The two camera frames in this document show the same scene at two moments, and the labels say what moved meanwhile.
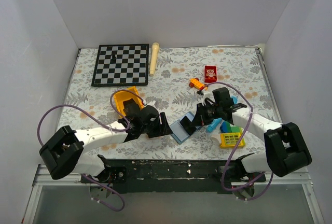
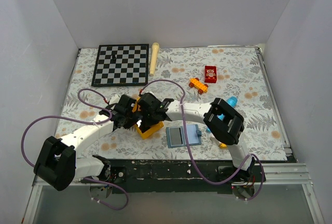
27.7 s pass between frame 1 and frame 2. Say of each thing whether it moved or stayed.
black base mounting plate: stayed
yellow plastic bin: moved
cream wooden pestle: stayed
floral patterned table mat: stayed
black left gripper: moved
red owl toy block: stayed
